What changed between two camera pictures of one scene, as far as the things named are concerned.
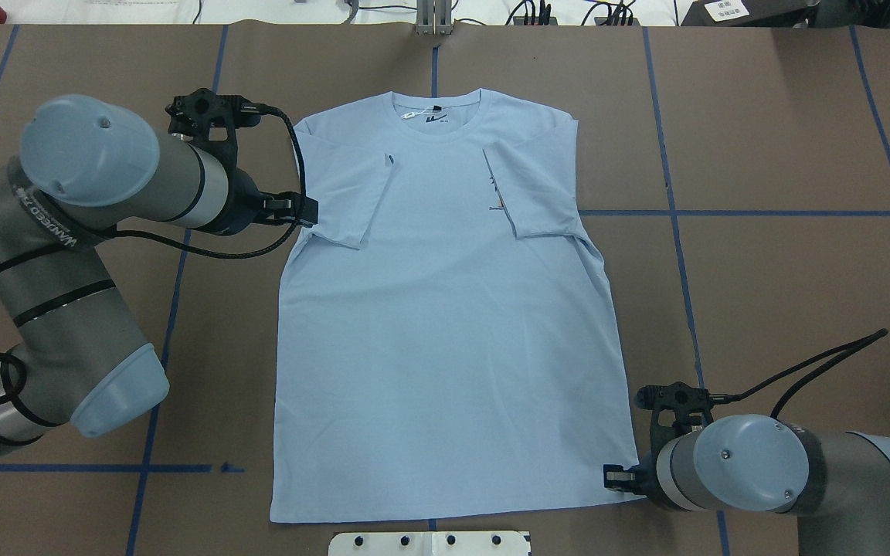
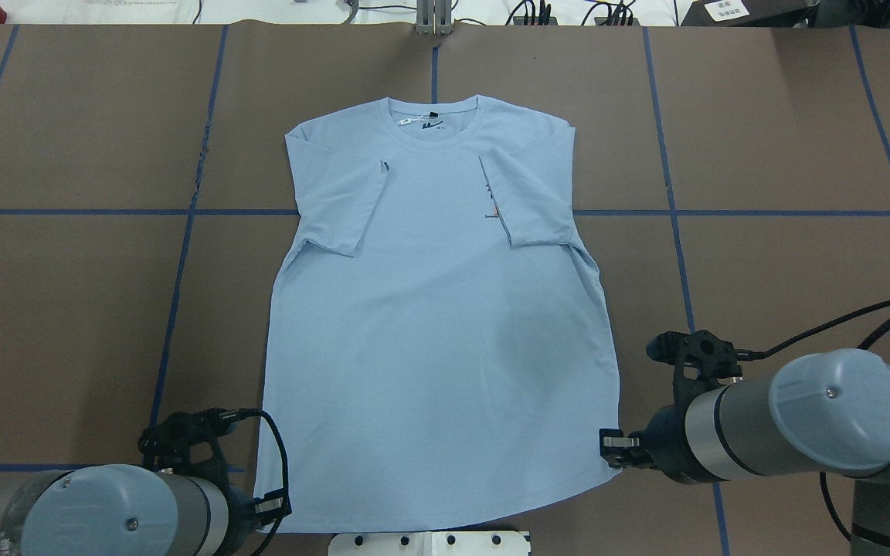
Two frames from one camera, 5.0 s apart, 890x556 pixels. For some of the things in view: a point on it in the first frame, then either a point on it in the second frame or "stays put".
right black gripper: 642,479 -> 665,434
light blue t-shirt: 446,338 stays put
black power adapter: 749,13 stays put
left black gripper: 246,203 -> 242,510
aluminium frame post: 434,17 stays put
